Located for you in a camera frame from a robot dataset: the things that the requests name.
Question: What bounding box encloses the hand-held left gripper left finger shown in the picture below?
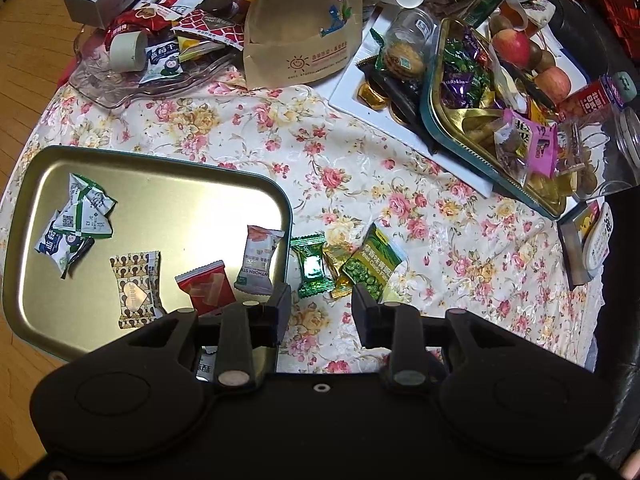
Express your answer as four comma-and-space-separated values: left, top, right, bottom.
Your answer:
125, 282, 292, 395

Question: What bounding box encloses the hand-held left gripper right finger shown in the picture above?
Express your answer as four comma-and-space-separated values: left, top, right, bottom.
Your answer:
351, 284, 520, 395

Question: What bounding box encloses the grey pink snack packet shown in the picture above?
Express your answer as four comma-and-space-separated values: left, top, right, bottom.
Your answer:
233, 225, 285, 295

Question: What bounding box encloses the red snack packet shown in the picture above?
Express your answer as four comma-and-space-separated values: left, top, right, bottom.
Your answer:
175, 260, 238, 317

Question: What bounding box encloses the brown patterned snack packet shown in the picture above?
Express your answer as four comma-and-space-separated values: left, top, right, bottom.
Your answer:
110, 251, 163, 331

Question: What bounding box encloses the metal tray with green rim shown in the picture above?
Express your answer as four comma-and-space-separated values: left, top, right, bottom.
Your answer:
1, 145, 293, 363

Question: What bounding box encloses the white green snack packet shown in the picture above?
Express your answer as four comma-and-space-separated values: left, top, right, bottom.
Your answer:
60, 172, 118, 238

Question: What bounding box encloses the blue white snack packet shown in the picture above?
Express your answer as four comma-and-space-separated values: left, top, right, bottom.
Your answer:
34, 210, 96, 279

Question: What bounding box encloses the gold wrapped candy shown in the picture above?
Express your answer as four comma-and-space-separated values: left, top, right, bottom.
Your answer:
322, 241, 357, 301

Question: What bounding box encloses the green pea snack packet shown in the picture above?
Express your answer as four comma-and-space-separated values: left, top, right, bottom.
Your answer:
345, 221, 405, 291

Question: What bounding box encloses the green wrapped candy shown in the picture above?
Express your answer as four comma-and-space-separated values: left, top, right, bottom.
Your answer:
291, 232, 335, 300

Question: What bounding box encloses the floral tablecloth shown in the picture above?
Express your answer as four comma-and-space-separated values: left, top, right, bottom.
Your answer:
0, 60, 601, 376

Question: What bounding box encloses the green tin tray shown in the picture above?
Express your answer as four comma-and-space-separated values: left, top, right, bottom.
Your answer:
420, 17, 576, 221

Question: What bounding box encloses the white rectangular tray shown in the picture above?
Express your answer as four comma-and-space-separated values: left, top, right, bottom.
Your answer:
327, 5, 501, 198

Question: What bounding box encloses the dark brown snack packet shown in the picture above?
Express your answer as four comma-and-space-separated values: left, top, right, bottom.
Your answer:
367, 67, 431, 126

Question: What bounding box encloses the small yellow grey box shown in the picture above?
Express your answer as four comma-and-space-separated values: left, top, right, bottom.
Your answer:
557, 202, 616, 291

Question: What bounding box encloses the white packet with cartoon print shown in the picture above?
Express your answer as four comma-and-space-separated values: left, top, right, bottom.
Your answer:
137, 42, 182, 85

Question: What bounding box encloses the clear glass jar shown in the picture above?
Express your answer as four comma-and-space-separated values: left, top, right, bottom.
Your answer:
385, 7, 435, 81

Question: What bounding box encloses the brown paper bag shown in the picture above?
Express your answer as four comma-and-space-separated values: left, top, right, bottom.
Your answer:
242, 0, 364, 91

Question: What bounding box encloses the clear glass plate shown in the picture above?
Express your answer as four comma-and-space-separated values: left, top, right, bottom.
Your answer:
67, 25, 246, 110

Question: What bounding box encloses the clear plastic container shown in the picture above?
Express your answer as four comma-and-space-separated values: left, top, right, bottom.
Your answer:
565, 107, 640, 201

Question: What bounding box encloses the red apple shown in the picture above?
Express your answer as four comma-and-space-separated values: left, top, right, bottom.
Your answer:
492, 30, 533, 66
535, 66, 571, 103

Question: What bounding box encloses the pile of mixed snack packets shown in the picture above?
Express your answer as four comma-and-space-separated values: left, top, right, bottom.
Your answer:
102, 0, 251, 86

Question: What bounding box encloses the white tape roll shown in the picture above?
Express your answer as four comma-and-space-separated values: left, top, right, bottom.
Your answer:
109, 30, 149, 73

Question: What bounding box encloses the red white packet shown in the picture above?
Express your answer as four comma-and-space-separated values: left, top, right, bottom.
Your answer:
557, 77, 621, 121

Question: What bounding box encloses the brown kiwi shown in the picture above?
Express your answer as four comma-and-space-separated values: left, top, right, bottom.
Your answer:
530, 42, 557, 73

